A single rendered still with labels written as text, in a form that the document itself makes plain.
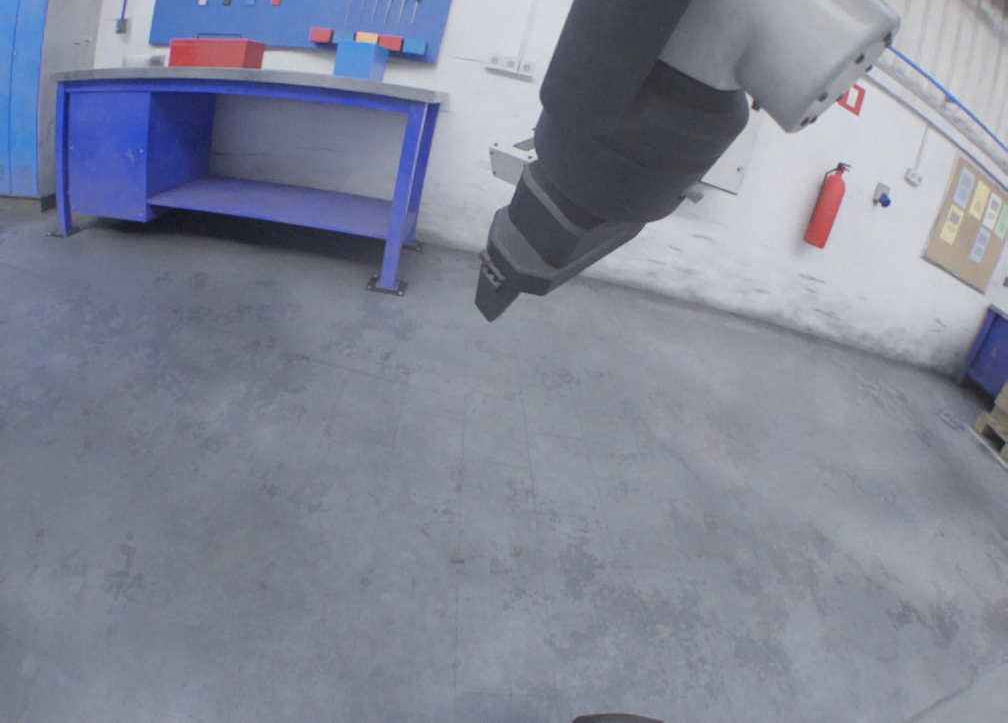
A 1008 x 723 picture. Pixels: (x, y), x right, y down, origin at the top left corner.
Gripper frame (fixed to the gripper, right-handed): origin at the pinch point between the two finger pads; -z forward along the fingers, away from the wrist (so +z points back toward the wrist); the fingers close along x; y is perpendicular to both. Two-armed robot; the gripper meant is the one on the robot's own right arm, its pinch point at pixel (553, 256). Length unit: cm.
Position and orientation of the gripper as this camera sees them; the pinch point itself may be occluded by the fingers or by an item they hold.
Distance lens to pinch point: 35.5
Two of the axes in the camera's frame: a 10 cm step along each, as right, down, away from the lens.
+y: 6.0, 7.8, -1.5
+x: -7.7, 5.2, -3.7
